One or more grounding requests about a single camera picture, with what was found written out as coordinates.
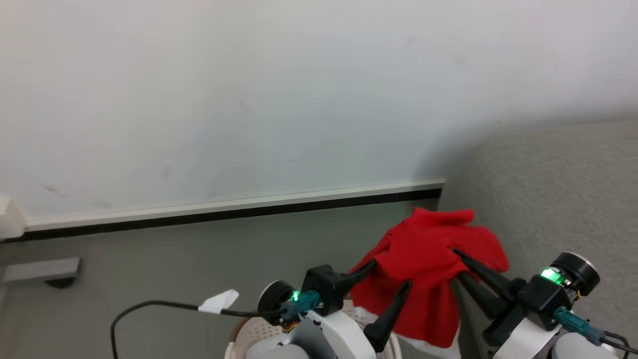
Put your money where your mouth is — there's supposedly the white paper cable tag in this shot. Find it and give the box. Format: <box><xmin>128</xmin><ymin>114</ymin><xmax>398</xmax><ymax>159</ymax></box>
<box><xmin>198</xmin><ymin>289</ymin><xmax>240</xmax><ymax>315</ymax></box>

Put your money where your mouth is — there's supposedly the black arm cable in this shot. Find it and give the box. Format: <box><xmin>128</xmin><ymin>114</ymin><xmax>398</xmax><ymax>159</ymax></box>
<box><xmin>553</xmin><ymin>306</ymin><xmax>638</xmax><ymax>356</ymax></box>
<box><xmin>110</xmin><ymin>290</ymin><xmax>320</xmax><ymax>359</ymax></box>

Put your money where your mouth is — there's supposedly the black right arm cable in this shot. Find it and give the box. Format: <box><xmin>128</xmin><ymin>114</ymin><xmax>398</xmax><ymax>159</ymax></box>
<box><xmin>553</xmin><ymin>306</ymin><xmax>638</xmax><ymax>356</ymax></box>

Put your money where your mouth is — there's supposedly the grey furniture foot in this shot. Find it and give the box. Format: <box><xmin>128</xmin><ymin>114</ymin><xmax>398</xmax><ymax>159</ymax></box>
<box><xmin>0</xmin><ymin>257</ymin><xmax>83</xmax><ymax>290</ymax></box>

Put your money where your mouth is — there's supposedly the white and black baseboard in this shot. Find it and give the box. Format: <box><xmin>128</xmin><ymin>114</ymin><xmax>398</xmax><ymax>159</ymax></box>
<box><xmin>0</xmin><ymin>179</ymin><xmax>446</xmax><ymax>244</ymax></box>

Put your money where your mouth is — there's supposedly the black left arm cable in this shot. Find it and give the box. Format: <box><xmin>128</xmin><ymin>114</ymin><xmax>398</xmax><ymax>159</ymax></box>
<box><xmin>110</xmin><ymin>290</ymin><xmax>320</xmax><ymax>359</ymax></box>

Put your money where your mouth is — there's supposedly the red garment with white trim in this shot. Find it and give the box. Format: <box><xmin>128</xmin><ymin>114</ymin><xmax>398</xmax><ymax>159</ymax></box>
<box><xmin>347</xmin><ymin>207</ymin><xmax>510</xmax><ymax>359</ymax></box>

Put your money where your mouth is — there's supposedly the white perforated laundry basket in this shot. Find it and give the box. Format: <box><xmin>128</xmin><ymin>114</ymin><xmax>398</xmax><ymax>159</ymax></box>
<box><xmin>224</xmin><ymin>299</ymin><xmax>402</xmax><ymax>359</ymax></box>

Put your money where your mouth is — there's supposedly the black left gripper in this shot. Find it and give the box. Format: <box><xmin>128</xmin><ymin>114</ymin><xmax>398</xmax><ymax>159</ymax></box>
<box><xmin>301</xmin><ymin>259</ymin><xmax>414</xmax><ymax>354</ymax></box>

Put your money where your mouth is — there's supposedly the white wall fixture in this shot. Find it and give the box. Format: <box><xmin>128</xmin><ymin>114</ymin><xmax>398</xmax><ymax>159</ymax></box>
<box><xmin>0</xmin><ymin>194</ymin><xmax>27</xmax><ymax>241</ymax></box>

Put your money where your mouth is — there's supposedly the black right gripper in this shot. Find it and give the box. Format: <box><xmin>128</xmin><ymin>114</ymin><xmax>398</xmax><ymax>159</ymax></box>
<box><xmin>451</xmin><ymin>248</ymin><xmax>574</xmax><ymax>348</ymax></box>

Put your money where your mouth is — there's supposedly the grey fabric sofa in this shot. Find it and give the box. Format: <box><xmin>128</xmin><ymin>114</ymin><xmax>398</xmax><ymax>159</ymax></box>
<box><xmin>438</xmin><ymin>119</ymin><xmax>638</xmax><ymax>359</ymax></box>

